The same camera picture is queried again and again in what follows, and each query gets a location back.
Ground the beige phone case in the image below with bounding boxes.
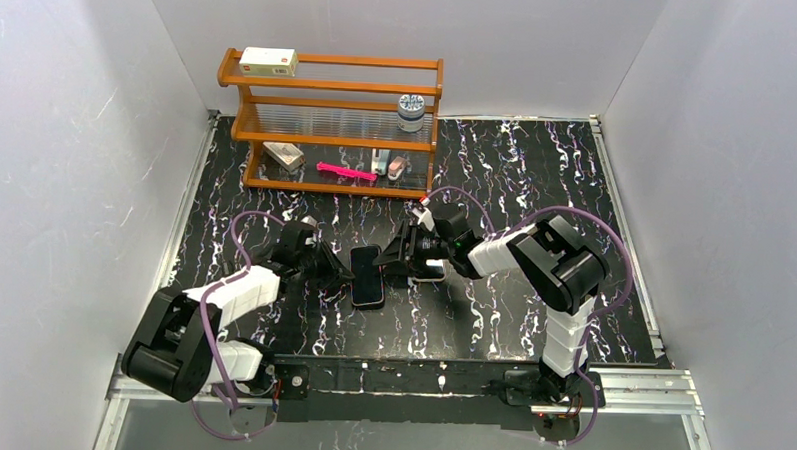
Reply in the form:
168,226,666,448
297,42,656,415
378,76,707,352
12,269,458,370
409,257,448,285

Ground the small white blue box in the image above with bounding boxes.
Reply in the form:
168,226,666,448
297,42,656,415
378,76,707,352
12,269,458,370
370,148,390,175

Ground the aluminium front frame rail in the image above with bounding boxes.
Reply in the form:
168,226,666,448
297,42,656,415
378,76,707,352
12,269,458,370
93,359,712,450

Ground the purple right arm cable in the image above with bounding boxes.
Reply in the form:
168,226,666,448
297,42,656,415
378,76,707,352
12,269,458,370
412,185,638,450

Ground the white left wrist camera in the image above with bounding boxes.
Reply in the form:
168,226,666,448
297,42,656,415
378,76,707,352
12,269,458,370
300,216,319,234

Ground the black phone case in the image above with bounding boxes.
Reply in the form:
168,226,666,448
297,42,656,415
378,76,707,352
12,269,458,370
348,243,389,312

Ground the pink white stapler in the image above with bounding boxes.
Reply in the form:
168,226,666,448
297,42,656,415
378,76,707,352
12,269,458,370
386,156,408,182

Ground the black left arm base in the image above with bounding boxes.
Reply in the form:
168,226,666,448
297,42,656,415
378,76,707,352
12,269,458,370
230,339,310,440

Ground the pink comb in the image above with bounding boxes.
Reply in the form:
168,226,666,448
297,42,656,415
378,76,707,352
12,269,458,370
315,161,378,182

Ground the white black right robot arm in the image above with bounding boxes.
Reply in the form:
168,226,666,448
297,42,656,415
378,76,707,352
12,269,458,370
373,203,609,401

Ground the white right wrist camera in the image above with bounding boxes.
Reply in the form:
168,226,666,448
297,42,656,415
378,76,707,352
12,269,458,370
414,197,435,232

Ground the white red box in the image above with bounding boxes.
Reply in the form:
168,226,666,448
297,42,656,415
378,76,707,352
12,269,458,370
239,47,299,77

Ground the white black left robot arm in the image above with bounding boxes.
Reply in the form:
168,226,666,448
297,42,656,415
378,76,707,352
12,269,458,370
120,220,354,410

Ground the small grey white box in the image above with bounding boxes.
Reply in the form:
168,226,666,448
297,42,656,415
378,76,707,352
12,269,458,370
263,141,305,173

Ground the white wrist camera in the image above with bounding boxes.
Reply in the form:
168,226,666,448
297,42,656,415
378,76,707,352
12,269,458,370
300,216,319,234
414,197,435,232

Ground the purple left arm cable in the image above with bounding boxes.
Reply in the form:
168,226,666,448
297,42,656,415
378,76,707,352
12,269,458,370
188,209,288,443

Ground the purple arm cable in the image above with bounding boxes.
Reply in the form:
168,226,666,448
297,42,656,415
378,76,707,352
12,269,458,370
188,209,288,443
412,185,638,450

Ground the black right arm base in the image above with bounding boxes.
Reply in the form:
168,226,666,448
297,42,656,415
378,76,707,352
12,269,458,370
491,367,607,448

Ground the orange wooden shelf rack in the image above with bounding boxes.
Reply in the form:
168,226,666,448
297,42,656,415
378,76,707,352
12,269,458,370
217,48,444,200

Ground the round blue white tin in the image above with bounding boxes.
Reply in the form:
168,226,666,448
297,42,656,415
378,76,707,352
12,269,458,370
397,94,426,133

